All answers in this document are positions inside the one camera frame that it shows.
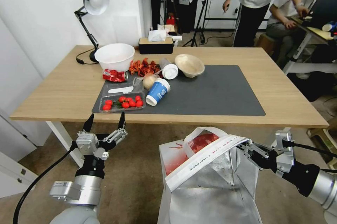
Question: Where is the black and silver desk lamp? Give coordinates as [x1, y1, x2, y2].
[74, 0, 110, 64]

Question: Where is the large white bowl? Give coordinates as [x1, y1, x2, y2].
[94, 43, 135, 72]

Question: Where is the white cabinet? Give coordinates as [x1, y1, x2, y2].
[0, 18, 52, 198]

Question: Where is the wooden stool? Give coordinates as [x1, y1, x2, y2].
[257, 33, 277, 56]

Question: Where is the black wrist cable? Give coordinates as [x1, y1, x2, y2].
[289, 141, 337, 157]
[12, 144, 78, 224]

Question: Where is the white foil-lined food delivery bag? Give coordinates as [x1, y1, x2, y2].
[157, 126, 263, 224]

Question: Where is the crushed red drink can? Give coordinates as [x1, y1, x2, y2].
[102, 69, 129, 83]

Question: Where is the brown onion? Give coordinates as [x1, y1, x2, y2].
[143, 74, 160, 90]

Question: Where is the person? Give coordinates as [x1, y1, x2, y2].
[222, 0, 310, 48]
[266, 0, 337, 61]

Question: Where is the clear cup with white lid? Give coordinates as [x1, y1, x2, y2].
[159, 58, 179, 80]

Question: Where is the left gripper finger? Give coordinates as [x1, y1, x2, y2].
[77, 113, 94, 136]
[103, 111, 128, 145]

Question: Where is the white label strip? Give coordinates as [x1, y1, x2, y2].
[108, 86, 134, 94]

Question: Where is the dried red peel pile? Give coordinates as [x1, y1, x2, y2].
[129, 59, 161, 78]

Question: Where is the black lamp cord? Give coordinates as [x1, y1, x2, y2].
[76, 49, 93, 65]

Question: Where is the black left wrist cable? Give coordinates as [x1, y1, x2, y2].
[12, 144, 78, 224]

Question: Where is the wooden table with white legs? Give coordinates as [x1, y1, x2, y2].
[9, 45, 330, 168]

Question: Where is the beige paper bowl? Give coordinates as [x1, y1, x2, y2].
[174, 54, 205, 78]

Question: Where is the white tissue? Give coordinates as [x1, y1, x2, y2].
[148, 29, 167, 42]

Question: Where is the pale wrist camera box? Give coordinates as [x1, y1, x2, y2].
[75, 131, 99, 155]
[275, 129, 295, 174]

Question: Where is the clear plastic clamshell container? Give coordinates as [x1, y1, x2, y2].
[99, 83, 147, 114]

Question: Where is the pale yellow plastic stool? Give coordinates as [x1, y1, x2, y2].
[306, 128, 337, 153]

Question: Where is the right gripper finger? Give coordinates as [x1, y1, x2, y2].
[236, 141, 270, 155]
[243, 148, 270, 160]

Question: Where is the white-framed side desk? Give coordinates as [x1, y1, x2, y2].
[283, 16, 337, 76]

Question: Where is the blue and white paper cup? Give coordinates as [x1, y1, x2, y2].
[145, 78, 171, 107]

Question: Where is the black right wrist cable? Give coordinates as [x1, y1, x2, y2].
[289, 141, 337, 157]

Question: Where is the dark grey desk mat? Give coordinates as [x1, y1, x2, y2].
[91, 65, 266, 117]

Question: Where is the black tissue box wooden lid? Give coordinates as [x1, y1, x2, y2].
[138, 37, 174, 55]

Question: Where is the black tripod stand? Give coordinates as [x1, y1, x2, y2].
[181, 0, 219, 47]

